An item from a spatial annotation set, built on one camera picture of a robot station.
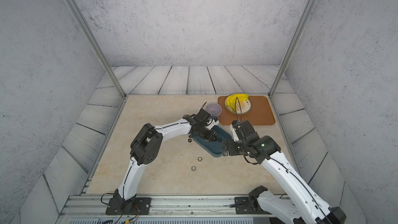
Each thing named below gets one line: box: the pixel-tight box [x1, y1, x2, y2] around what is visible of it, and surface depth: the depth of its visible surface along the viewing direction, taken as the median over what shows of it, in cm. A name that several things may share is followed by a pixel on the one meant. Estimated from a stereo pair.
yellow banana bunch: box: [226, 93, 250, 112], surface depth 113 cm
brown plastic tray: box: [217, 95, 276, 126], surface depth 113 cm
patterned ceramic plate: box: [224, 95, 252, 115], surface depth 113 cm
